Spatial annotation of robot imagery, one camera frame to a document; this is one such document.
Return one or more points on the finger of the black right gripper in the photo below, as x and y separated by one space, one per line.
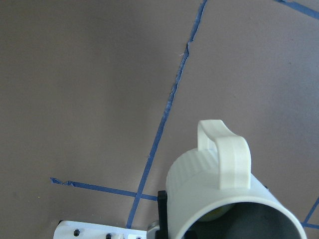
162 232

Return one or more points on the lemon slice front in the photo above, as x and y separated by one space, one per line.
216 213

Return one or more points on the white ribbed HOME mug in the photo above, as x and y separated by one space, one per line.
218 173

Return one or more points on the brown paper table cover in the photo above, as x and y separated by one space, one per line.
99 97

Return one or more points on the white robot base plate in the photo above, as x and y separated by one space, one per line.
81 230

